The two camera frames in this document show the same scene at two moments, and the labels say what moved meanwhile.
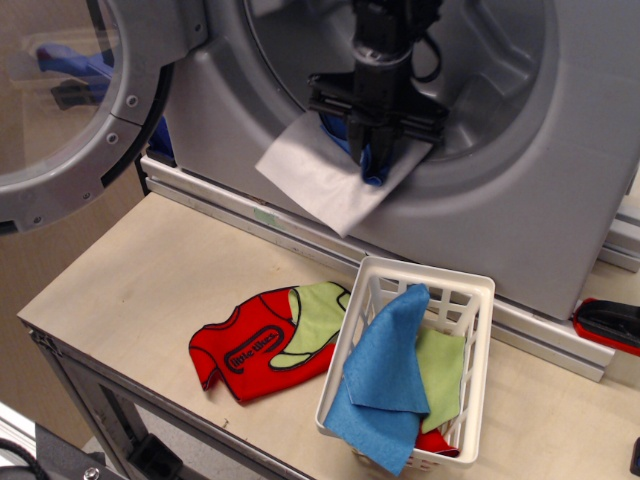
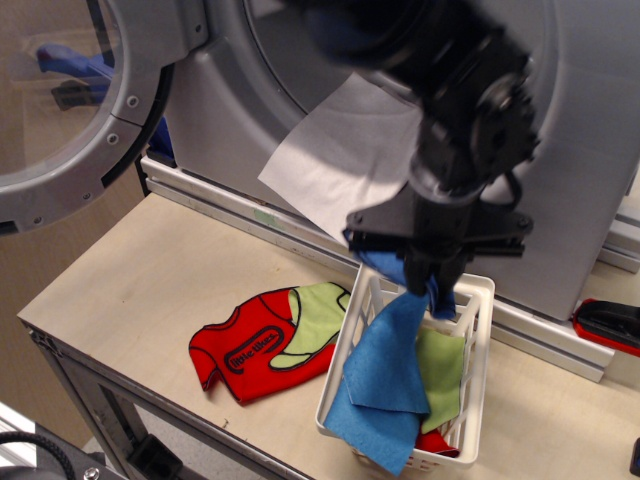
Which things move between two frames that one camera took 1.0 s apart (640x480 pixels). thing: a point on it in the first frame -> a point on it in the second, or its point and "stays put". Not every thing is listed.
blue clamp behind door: x=62 y=58 stays put
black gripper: x=381 y=90 -> x=443 y=233
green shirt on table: x=320 y=308 stays put
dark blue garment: x=335 y=124 -> x=391 y=265
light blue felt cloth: x=385 y=386 stays put
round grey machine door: x=82 y=87 stays put
